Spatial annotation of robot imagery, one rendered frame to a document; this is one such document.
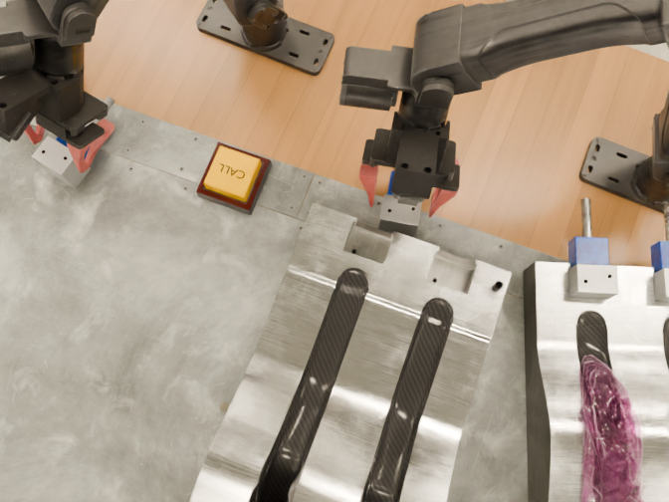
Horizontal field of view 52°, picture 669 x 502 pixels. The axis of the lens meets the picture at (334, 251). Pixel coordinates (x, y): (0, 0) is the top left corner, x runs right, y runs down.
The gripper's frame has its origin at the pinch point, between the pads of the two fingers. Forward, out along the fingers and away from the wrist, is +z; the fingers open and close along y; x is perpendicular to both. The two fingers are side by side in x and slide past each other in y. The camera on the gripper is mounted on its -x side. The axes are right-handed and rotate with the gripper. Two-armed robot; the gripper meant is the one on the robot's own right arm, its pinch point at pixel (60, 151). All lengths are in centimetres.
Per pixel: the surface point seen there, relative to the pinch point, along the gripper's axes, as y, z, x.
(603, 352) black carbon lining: 74, -8, 12
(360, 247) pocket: 41.3, -6.2, 7.3
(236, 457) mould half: 42.6, 2.2, -21.2
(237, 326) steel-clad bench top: 32.3, 7.3, -3.6
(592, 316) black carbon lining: 71, -9, 15
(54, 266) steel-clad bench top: 6.8, 10.5, -9.0
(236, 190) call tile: 22.8, -3.3, 7.4
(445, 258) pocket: 51, -9, 10
